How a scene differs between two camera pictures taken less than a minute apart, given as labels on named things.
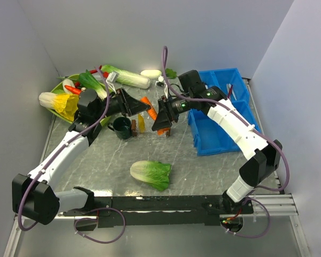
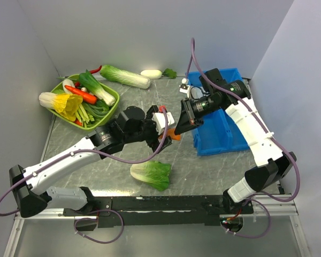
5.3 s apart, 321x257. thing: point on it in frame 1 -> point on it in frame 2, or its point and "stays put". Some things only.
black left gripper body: (115, 105) -> (147, 131)
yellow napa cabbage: (66, 105) stays put
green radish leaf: (170, 74) stays put
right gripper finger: (163, 120) -> (186, 121)
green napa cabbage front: (154, 173) stays put
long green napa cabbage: (129, 78) stays put
